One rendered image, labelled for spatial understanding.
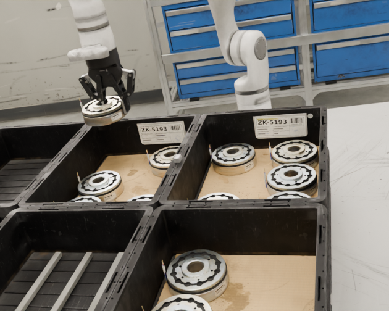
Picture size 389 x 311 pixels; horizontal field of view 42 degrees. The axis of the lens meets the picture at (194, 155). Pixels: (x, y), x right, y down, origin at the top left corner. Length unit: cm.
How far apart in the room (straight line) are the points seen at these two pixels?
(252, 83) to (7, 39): 310
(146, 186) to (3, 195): 38
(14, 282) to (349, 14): 234
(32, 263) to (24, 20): 320
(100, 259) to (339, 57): 224
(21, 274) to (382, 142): 101
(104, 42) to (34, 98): 322
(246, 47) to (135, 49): 266
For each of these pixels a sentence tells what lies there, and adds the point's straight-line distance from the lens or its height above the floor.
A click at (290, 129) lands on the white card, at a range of 123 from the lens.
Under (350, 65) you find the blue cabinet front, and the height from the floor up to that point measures 40.
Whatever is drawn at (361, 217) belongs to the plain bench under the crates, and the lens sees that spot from 122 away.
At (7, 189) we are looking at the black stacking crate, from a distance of 139.
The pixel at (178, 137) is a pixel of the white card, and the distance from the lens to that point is 129.
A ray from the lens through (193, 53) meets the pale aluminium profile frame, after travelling 293.
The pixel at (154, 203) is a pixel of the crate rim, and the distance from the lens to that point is 93.
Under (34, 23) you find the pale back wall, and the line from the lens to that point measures 411.
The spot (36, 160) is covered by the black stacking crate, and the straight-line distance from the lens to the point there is 149.
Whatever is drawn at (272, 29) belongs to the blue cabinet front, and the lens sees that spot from 292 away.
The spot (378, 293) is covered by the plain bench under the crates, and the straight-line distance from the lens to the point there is 104.
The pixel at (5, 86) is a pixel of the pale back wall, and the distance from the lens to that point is 439.
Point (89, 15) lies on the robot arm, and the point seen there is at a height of 122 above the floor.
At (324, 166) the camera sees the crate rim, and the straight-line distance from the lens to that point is 97.
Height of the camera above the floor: 142
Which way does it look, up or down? 27 degrees down
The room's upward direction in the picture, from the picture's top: 11 degrees counter-clockwise
